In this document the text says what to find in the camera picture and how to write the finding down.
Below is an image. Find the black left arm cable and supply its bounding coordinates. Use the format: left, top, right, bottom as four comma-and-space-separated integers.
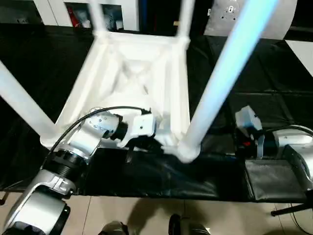
43, 105, 152, 169

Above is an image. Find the black table mat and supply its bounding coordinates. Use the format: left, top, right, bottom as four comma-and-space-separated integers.
0, 23, 313, 204

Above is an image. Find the white plastic table leg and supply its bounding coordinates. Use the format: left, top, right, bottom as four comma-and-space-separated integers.
0, 60, 58, 147
177, 0, 282, 162
176, 0, 196, 42
88, 0, 108, 37

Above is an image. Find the white flat board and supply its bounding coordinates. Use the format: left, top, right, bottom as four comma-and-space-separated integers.
285, 39, 313, 74

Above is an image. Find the grey cushion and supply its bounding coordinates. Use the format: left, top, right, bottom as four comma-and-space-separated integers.
204, 0, 299, 41

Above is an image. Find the white glass-door cabinet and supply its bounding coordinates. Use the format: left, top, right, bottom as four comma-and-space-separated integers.
31, 0, 145, 32

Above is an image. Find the white plastic table top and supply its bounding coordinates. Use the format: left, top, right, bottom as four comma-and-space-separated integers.
40, 30, 203, 164

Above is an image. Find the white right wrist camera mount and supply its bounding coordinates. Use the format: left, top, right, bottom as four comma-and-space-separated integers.
234, 105, 266, 160

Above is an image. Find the dark left robot foot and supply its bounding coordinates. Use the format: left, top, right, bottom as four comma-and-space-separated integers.
101, 220, 130, 235

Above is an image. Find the black low furniture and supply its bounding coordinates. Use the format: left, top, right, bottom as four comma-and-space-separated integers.
288, 22, 313, 41

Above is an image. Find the black cabinet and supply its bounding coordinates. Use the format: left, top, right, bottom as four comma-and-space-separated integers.
141, 0, 216, 36

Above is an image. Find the black metal stand bar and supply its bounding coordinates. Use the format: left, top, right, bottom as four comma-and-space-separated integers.
270, 202, 313, 216

